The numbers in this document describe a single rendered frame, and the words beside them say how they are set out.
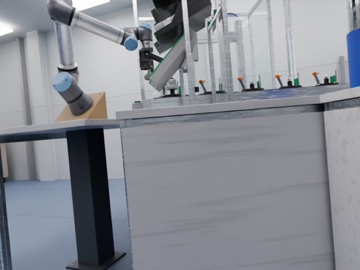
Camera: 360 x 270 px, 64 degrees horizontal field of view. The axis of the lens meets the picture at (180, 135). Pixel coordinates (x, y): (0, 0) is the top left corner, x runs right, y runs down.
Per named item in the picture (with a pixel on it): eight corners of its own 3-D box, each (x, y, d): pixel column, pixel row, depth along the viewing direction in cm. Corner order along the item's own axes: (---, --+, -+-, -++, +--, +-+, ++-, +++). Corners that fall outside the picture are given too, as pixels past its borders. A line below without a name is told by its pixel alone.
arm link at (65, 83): (63, 104, 168) (47, 87, 160) (65, 93, 178) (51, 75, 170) (81, 96, 167) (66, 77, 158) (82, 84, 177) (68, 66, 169)
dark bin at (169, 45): (155, 47, 140) (148, 35, 140) (159, 54, 153) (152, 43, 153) (205, 17, 138) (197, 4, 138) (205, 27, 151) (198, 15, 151)
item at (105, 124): (-21, 136, 149) (-21, 131, 149) (94, 130, 232) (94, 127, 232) (84, 125, 122) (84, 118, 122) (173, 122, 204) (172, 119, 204)
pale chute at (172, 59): (155, 83, 125) (147, 77, 125) (159, 88, 138) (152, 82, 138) (196, 33, 123) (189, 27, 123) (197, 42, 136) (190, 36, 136)
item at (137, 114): (115, 120, 97) (114, 111, 97) (138, 127, 247) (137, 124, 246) (486, 90, 110) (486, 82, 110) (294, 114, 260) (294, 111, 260)
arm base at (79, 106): (68, 117, 177) (58, 105, 171) (80, 100, 187) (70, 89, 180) (86, 114, 170) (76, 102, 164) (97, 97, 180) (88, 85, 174)
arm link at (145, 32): (136, 26, 175) (150, 26, 177) (138, 44, 175) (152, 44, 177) (137, 21, 167) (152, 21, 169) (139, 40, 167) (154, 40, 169)
